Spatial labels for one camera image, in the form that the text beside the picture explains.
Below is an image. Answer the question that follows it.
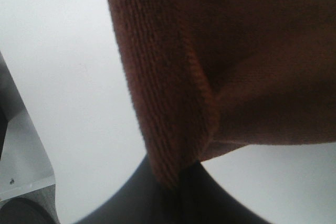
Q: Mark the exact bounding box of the brown towel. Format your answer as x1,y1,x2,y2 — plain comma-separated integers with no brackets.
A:
108,0,335,188

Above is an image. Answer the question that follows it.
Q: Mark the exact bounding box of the beige basket with grey rim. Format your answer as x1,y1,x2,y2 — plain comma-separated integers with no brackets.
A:
1,58,59,223

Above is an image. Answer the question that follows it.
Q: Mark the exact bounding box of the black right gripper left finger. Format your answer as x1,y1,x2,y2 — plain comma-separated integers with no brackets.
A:
76,157,183,224

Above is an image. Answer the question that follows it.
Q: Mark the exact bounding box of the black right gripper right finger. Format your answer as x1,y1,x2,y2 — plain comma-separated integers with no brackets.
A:
179,162,268,224

